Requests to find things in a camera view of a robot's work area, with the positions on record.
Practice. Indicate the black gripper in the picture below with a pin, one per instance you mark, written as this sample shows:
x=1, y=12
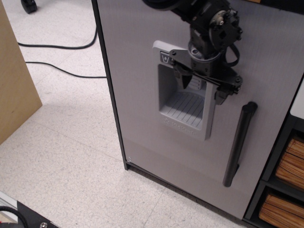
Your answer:
x=190, y=62

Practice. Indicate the grey toy fridge door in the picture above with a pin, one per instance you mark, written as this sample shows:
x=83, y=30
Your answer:
x=202, y=118

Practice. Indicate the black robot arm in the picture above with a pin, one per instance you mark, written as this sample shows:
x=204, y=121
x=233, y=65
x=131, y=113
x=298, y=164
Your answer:
x=211, y=53

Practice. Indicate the dark grey fridge cabinet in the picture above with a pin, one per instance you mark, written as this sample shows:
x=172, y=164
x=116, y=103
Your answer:
x=114, y=95

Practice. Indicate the grey water dispenser panel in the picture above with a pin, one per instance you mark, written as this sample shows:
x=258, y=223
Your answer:
x=189, y=110

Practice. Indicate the white countertop edge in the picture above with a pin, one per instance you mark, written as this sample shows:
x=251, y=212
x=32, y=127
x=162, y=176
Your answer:
x=297, y=108

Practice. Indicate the upper woven storage basket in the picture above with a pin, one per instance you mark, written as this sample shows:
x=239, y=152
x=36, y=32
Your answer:
x=291, y=166

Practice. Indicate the woven storage basket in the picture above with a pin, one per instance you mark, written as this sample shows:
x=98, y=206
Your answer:
x=281, y=213
x=291, y=166

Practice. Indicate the lower woven storage basket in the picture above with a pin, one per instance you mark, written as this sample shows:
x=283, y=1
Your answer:
x=281, y=213

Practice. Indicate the light wooden board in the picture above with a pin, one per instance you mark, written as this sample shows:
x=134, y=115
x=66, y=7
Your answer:
x=19, y=99

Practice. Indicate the black caster wheel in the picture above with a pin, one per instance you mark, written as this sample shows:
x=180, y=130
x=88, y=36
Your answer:
x=29, y=6

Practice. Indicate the black bar door handle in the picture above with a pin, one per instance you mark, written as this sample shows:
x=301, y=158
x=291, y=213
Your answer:
x=246, y=115

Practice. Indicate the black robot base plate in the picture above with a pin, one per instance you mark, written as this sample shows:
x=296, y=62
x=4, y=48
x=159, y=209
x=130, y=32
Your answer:
x=26, y=218

